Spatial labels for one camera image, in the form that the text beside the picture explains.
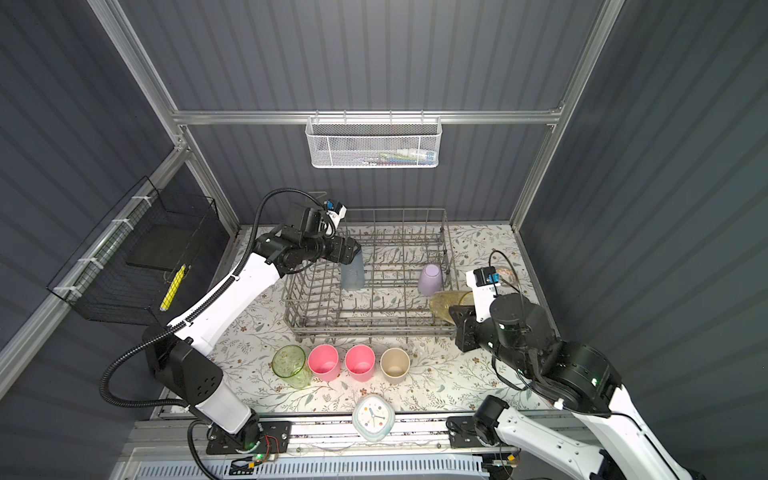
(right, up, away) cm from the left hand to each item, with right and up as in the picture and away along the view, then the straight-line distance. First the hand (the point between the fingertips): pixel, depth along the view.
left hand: (347, 241), depth 80 cm
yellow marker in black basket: (-39, -11, -10) cm, 42 cm away
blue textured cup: (0, -10, +16) cm, 19 cm away
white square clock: (+7, -44, -6) cm, 45 cm away
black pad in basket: (-48, -1, -3) cm, 48 cm away
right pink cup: (+3, -34, +4) cm, 34 cm away
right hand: (+24, -15, -20) cm, 35 cm away
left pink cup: (-8, -34, +4) cm, 35 cm away
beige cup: (+13, -35, +5) cm, 37 cm away
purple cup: (+23, -11, +9) cm, 27 cm away
